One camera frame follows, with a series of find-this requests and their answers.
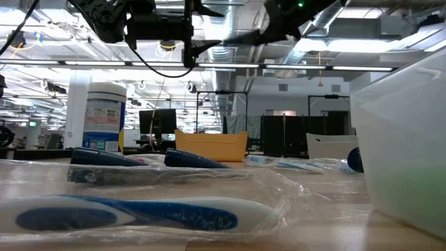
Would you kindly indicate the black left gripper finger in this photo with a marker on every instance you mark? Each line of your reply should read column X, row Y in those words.
column 203, row 47
column 205, row 9

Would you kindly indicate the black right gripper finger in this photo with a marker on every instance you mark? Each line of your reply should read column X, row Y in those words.
column 265, row 38

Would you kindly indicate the dark navy toothpaste tube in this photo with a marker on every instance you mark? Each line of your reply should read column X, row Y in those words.
column 101, row 157
column 139, row 175
column 190, row 159
column 355, row 160

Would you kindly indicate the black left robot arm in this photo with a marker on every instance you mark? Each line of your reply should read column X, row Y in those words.
column 104, row 17

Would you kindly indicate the long ceiling light strip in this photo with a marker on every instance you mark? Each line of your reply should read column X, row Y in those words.
column 94, row 63

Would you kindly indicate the black computer monitor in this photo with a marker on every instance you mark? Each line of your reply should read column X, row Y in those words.
column 157, row 120

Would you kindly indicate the orange plastic bin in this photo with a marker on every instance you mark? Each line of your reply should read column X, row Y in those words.
column 209, row 144

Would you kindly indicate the black room partition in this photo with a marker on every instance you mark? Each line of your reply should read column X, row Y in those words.
column 285, row 134

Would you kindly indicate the white wipes canister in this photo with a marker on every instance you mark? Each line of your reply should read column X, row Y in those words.
column 104, row 118

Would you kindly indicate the pale wrapped toothbrush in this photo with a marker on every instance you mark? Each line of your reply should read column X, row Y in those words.
column 153, row 158

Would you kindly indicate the white plastic bin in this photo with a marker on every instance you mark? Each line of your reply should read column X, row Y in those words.
column 331, row 148

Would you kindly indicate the clear plastic bin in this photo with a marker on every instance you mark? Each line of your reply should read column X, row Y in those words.
column 400, row 139

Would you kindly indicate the round silver ceiling duct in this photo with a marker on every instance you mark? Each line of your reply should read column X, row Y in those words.
column 327, row 15
column 217, row 26

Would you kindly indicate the black metal rig frame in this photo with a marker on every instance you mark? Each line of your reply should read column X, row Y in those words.
column 223, row 92
column 329, row 96

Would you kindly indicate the grey rectangular air duct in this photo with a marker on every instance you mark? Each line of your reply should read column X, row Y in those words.
column 355, row 28

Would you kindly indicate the black aluminium table frame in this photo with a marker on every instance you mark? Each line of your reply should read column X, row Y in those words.
column 35, row 154

